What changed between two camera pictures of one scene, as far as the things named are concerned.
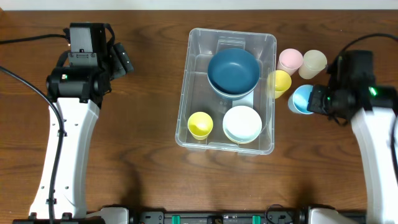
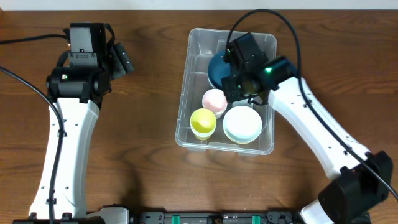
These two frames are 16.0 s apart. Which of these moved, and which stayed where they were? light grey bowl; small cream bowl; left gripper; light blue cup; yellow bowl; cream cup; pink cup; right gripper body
Moved: right gripper body; cream cup; pink cup; light blue cup
Stayed: left gripper; small cream bowl; light grey bowl; yellow bowl
